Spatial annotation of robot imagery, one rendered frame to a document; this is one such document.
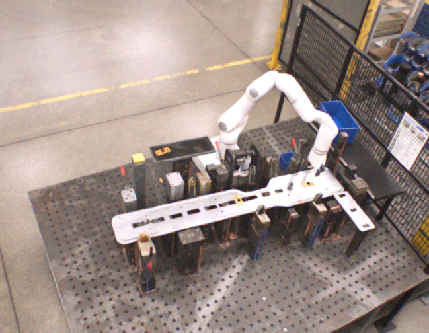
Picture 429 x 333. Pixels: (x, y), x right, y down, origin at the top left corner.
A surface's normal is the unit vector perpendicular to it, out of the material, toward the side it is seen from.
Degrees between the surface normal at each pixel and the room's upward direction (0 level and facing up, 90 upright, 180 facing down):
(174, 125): 0
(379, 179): 0
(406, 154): 90
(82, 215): 0
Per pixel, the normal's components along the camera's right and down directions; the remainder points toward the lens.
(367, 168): 0.11, -0.72
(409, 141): -0.92, 0.19
